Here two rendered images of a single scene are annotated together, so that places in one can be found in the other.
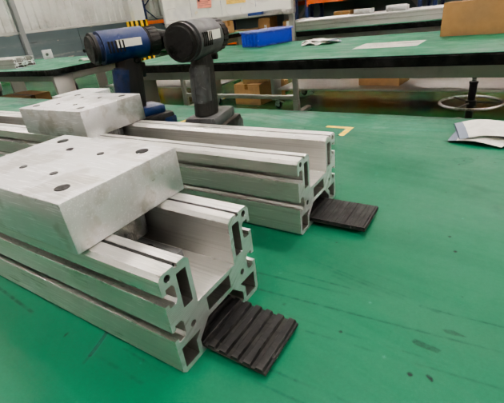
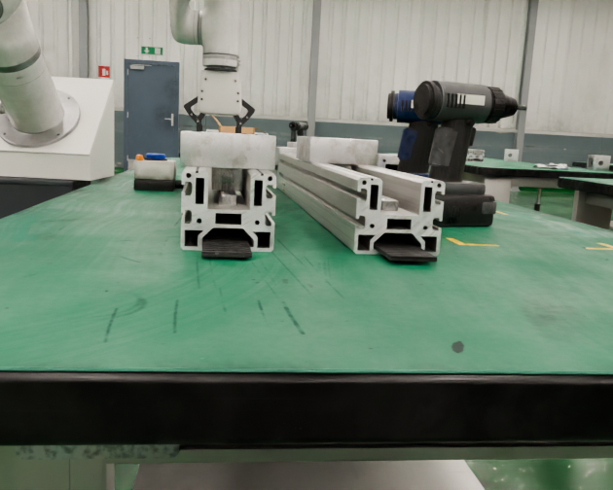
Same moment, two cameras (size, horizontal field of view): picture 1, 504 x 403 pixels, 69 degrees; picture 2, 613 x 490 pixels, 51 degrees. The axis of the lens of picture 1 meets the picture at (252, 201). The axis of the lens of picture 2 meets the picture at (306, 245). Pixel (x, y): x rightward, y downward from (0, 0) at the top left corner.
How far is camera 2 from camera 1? 55 cm
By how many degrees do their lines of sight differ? 46
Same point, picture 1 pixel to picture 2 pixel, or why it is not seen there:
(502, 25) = not seen: outside the picture
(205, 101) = (438, 163)
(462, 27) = not seen: outside the picture
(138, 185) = (235, 147)
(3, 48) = (487, 146)
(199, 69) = (442, 130)
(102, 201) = (206, 143)
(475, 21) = not seen: outside the picture
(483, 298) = (366, 291)
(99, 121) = (325, 151)
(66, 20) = (589, 124)
